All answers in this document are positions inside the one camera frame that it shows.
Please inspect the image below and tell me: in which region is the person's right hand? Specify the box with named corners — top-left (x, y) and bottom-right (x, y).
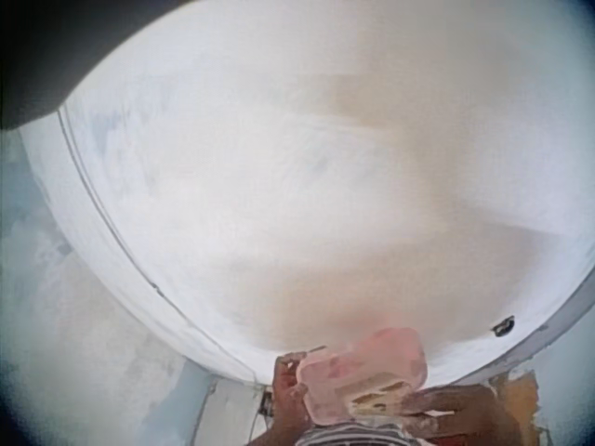
top-left (400, 384), bottom-right (506, 442)

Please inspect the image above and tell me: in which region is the person's left hand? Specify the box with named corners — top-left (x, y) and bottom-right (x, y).
top-left (271, 352), bottom-right (311, 426)

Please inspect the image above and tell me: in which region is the pink plastic container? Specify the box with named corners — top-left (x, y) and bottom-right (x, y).
top-left (296, 326), bottom-right (430, 426)

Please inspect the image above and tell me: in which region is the toasted bread slice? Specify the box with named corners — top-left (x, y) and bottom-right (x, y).
top-left (350, 378), bottom-right (414, 418)

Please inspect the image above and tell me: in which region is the striped cloth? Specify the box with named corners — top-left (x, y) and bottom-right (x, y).
top-left (297, 416), bottom-right (410, 446)

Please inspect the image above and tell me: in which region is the orange brown board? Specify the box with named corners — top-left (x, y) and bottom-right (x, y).
top-left (486, 369), bottom-right (541, 419)

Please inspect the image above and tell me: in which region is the small black wall hook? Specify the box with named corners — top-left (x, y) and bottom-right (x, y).
top-left (491, 315), bottom-right (516, 337)

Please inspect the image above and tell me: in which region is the thin black wall cable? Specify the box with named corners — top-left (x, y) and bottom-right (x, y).
top-left (56, 107), bottom-right (259, 383)

